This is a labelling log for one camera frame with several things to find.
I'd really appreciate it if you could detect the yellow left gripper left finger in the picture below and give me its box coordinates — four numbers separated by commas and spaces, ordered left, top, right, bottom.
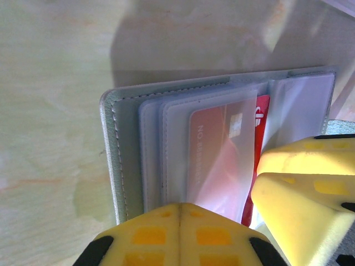
73, 202, 181, 266

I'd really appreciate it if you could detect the red credit card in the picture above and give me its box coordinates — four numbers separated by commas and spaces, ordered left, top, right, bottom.
185, 94, 271, 225

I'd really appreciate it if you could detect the grey-green card holder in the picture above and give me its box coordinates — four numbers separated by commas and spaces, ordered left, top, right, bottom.
99, 65, 355, 225

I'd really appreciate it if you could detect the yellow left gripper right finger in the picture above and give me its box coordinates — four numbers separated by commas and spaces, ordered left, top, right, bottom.
180, 202, 289, 266

